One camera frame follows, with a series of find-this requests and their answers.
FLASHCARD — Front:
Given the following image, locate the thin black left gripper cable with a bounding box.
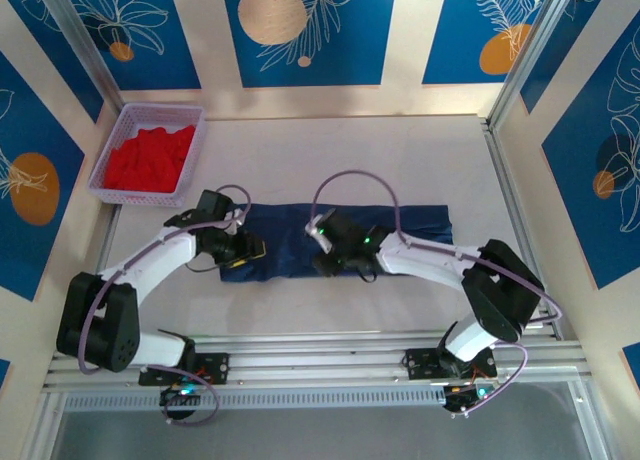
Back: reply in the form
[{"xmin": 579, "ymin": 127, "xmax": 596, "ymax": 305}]
[{"xmin": 185, "ymin": 259, "xmax": 224, "ymax": 275}]

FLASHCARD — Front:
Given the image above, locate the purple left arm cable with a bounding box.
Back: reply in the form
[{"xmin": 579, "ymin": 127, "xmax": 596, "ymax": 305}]
[{"xmin": 79, "ymin": 182, "xmax": 252, "ymax": 427}]

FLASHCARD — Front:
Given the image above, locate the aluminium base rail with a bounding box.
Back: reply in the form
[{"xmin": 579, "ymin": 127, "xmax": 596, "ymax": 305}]
[{"xmin": 47, "ymin": 332, "xmax": 586, "ymax": 387}]

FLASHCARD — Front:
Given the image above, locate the grey slotted cable duct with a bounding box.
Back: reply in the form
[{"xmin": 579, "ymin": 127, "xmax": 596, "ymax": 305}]
[{"xmin": 63, "ymin": 385, "xmax": 451, "ymax": 414}]

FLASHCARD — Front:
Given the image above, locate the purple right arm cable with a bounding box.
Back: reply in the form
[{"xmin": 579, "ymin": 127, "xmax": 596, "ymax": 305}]
[{"xmin": 309, "ymin": 169, "xmax": 565, "ymax": 420}]

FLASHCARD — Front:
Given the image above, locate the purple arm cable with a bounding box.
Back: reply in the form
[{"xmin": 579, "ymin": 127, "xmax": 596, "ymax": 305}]
[
  {"xmin": 309, "ymin": 169, "xmax": 565, "ymax": 420},
  {"xmin": 79, "ymin": 182, "xmax": 252, "ymax": 427}
]

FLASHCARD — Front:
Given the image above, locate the red cloth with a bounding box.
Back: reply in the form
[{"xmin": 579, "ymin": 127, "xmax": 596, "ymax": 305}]
[{"xmin": 102, "ymin": 123, "xmax": 197, "ymax": 194}]

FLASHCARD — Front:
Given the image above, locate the aluminium table side rail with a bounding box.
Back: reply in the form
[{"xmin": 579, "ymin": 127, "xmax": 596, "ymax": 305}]
[
  {"xmin": 482, "ymin": 122, "xmax": 586, "ymax": 346},
  {"xmin": 97, "ymin": 204, "xmax": 124, "ymax": 276}
]

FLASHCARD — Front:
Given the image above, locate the navy blue t-shirt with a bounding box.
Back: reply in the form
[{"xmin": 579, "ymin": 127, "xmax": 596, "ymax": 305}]
[{"xmin": 219, "ymin": 202, "xmax": 454, "ymax": 284}]

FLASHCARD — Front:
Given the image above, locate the aluminium frame bar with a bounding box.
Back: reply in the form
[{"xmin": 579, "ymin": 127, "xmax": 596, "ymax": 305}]
[
  {"xmin": 567, "ymin": 379, "xmax": 626, "ymax": 460},
  {"xmin": 19, "ymin": 389, "xmax": 69, "ymax": 460}
]

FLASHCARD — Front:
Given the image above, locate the aluminium frame post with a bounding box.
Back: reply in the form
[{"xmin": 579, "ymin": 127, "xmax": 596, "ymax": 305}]
[
  {"xmin": 37, "ymin": 0, "xmax": 126, "ymax": 112},
  {"xmin": 487, "ymin": 0, "xmax": 584, "ymax": 131}
]

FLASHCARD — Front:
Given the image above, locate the lavender perforated plastic basket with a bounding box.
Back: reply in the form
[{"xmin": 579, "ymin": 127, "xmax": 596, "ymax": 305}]
[{"xmin": 87, "ymin": 102, "xmax": 208, "ymax": 209}]

